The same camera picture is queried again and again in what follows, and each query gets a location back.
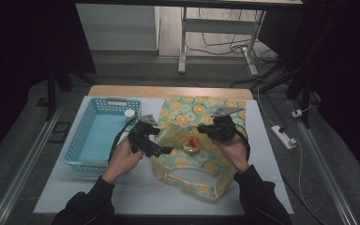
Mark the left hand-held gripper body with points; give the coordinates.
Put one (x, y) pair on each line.
(142, 132)

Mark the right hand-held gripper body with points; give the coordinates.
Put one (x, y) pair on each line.
(225, 126)

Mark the small white-capped jar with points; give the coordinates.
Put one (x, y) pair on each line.
(129, 114)

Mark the orange floral tote bag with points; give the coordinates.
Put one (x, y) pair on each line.
(193, 168)

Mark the blue plastic basket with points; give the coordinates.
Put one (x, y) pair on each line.
(100, 137)

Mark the person's right hand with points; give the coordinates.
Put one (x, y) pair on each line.
(234, 153)

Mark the person's left hand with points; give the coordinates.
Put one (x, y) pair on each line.
(122, 162)

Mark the wooden table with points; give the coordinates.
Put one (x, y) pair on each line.
(137, 91)

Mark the white table board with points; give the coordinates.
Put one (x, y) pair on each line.
(137, 193)

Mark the white power strip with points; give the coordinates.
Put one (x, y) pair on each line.
(282, 137)

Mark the white plug adapter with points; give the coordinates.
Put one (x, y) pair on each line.
(296, 113)

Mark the black floor plate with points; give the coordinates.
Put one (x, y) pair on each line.
(60, 132)

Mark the black metal stand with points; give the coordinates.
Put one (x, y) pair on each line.
(304, 90)
(51, 93)

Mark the white cabinet panel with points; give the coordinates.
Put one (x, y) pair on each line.
(115, 28)

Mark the white desk frame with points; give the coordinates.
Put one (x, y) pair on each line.
(218, 26)

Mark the aluminium floor rail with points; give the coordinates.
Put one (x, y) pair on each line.
(325, 175)
(25, 168)

